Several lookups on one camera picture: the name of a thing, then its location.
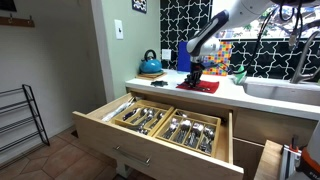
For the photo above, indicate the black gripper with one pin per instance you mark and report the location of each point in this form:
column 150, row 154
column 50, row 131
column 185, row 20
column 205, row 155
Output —
column 196, row 70

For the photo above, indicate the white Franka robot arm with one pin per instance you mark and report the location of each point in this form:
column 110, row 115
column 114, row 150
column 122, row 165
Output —
column 203, row 43

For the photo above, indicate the light wooden drawer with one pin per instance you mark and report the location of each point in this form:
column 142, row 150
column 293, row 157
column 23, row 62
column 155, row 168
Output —
column 100, row 133

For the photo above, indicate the red cloth mat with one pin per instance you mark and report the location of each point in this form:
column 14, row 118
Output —
column 213, row 87

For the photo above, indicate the blue container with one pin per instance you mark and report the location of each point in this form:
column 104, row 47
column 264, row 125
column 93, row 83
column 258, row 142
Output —
column 182, row 56

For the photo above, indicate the bamboo cutlery organizer four compartments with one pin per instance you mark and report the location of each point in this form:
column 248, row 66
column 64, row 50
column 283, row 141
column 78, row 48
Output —
column 200, row 115

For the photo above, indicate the black star-shaped trivet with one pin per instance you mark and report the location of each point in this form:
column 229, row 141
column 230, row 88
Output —
column 159, row 83

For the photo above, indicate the square wooden trivet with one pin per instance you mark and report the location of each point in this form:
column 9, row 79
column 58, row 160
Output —
column 156, row 76

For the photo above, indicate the colourful mosaic tile board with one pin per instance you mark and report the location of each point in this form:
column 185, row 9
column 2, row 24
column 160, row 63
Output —
column 223, row 58

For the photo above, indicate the bamboo cutlery organizer three compartments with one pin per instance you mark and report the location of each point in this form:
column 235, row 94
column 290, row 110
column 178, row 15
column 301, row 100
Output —
column 156, row 104

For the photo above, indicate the stainless steel spoon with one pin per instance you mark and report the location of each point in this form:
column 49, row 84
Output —
column 197, row 127
column 150, row 115
column 174, row 121
column 209, row 132
column 160, row 116
column 144, row 112

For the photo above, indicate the blue tea kettle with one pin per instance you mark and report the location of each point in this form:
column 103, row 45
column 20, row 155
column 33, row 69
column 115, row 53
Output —
column 150, row 66

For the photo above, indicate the green dish sponge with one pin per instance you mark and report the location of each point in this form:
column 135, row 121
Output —
column 239, row 77

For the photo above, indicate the kitchen window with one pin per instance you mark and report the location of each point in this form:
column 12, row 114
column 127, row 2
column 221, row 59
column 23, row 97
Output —
column 243, row 31

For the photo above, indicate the clear plastic wrapped packet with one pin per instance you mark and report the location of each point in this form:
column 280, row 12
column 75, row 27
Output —
column 116, row 111

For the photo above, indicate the wooden base cabinet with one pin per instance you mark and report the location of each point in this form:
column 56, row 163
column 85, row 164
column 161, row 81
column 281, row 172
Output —
column 266, row 126

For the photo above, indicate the white kitchen sink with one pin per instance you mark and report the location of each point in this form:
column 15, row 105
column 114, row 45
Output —
column 283, row 91

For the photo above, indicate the wooden robot cart top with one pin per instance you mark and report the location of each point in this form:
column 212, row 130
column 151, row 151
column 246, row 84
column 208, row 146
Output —
column 270, row 160

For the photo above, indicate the grey metal faucet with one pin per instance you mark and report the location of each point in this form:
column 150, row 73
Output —
column 301, row 63

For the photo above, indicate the white stand leg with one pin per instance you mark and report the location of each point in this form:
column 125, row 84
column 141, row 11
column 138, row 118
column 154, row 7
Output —
column 123, row 170

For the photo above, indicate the black metal shoe rack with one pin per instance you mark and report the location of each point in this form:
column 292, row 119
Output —
column 31, row 103

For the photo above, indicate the dark framed picture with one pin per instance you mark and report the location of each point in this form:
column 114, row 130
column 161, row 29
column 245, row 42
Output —
column 7, row 4

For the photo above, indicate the white wall outlet plate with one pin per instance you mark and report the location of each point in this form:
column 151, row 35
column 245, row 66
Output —
column 166, row 54

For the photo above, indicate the white light switch plate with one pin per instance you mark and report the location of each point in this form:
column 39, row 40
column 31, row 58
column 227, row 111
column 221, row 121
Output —
column 119, row 29

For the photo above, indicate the aluminium profile rail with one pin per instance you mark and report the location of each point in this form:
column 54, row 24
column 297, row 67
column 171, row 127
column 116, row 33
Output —
column 288, row 163

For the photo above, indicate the wooden coat hook rail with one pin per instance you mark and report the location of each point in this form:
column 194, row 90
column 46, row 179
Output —
column 16, row 21

